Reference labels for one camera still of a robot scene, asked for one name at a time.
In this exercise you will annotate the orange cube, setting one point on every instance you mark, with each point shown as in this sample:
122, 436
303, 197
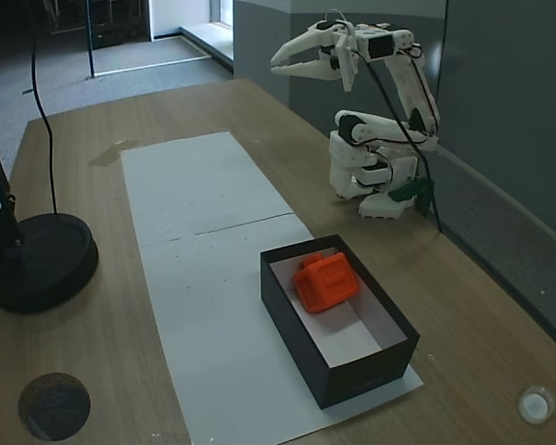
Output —
326, 285

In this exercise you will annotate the black box white inside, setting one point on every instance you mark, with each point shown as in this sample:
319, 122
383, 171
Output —
296, 343

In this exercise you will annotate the green clamp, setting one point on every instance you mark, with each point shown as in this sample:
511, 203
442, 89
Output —
410, 191

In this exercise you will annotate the white paper sheet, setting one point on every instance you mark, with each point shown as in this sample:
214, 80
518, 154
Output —
194, 185
213, 324

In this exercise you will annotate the clear tape piece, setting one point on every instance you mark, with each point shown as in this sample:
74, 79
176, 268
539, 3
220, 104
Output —
113, 152

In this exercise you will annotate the black metal pole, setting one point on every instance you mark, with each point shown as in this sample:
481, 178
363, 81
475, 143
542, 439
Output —
92, 41

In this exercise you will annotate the black round lamp base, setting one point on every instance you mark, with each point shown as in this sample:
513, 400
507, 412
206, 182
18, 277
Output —
46, 264

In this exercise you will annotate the white round cap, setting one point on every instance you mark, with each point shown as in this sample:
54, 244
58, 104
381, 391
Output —
536, 404

